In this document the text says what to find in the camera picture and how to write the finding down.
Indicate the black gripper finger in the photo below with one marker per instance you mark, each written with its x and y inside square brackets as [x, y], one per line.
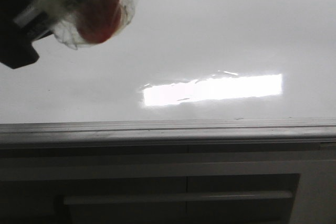
[16, 48]

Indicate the white black whiteboard marker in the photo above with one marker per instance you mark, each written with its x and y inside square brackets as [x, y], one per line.
[40, 16]

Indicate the grey metal table frame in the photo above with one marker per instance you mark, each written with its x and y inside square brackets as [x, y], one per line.
[227, 183]

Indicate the red round magnet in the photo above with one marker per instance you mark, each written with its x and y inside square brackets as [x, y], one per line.
[98, 20]

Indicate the white whiteboard with aluminium frame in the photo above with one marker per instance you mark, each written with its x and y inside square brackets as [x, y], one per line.
[183, 70]

